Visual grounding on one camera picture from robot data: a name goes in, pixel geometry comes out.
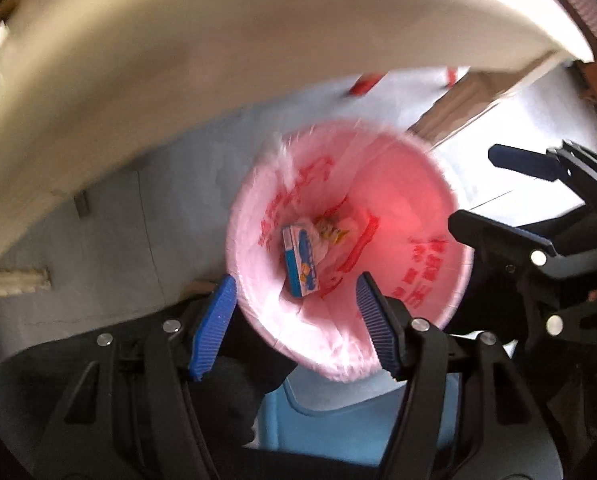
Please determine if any person's dark trouser leg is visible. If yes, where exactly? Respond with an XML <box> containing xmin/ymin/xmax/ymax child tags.
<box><xmin>0</xmin><ymin>305</ymin><xmax>299</xmax><ymax>480</ymax></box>

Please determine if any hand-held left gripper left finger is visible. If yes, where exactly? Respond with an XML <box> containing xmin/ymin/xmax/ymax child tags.
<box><xmin>28</xmin><ymin>274</ymin><xmax>238</xmax><ymax>480</ymax></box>

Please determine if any yellow snack wrapper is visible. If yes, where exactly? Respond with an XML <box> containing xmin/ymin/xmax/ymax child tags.
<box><xmin>313</xmin><ymin>215</ymin><xmax>351</xmax><ymax>246</ymax></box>

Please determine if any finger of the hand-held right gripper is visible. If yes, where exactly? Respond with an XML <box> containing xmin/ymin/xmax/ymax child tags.
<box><xmin>448</xmin><ymin>209</ymin><xmax>597</xmax><ymax>341</ymax></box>
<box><xmin>488</xmin><ymin>141</ymin><xmax>597</xmax><ymax>206</ymax></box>

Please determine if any blue cardboard box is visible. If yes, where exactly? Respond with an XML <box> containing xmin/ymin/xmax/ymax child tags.
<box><xmin>282</xmin><ymin>224</ymin><xmax>321</xmax><ymax>300</ymax></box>

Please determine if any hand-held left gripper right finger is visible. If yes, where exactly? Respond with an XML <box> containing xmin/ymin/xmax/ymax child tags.
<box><xmin>355</xmin><ymin>271</ymin><xmax>564</xmax><ymax>480</ymax></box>

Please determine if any light blue plastic stool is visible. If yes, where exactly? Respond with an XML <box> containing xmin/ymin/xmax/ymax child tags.
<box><xmin>256</xmin><ymin>372</ymin><xmax>461</xmax><ymax>461</ymax></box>

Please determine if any pink lined waste bin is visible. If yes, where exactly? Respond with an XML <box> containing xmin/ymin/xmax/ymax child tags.
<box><xmin>225</xmin><ymin>120</ymin><xmax>475</xmax><ymax>383</ymax></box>

